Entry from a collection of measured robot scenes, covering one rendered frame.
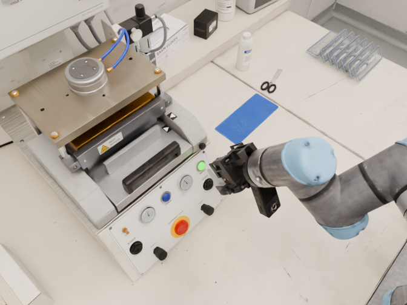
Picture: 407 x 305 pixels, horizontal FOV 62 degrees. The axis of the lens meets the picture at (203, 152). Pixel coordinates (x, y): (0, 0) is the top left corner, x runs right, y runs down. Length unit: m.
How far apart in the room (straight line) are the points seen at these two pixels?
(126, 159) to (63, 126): 0.16
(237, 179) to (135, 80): 0.30
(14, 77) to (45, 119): 0.57
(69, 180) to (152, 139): 0.20
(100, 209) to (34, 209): 0.35
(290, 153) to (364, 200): 0.13
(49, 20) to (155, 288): 0.65
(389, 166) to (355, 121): 0.69
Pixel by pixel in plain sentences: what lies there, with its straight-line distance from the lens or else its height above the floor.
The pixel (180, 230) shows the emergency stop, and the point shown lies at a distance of 0.88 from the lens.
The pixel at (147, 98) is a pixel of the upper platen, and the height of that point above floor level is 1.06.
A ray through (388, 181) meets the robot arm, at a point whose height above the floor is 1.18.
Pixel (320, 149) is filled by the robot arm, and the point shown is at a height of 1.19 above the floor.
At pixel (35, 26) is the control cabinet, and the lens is 0.81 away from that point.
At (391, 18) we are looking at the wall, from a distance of 3.05.
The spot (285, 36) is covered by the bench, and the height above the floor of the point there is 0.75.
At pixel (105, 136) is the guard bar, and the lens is 0.72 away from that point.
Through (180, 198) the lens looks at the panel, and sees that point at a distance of 0.84.
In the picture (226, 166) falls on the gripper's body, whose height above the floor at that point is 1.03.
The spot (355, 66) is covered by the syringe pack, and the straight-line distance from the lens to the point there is 1.37.
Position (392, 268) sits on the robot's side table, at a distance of 1.02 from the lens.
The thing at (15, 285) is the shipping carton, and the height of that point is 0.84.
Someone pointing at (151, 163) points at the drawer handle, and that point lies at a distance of 0.72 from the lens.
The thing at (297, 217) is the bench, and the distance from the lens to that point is 0.98.
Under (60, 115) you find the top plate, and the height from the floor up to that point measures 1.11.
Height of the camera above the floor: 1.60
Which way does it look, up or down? 55 degrees down
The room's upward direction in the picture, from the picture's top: 2 degrees clockwise
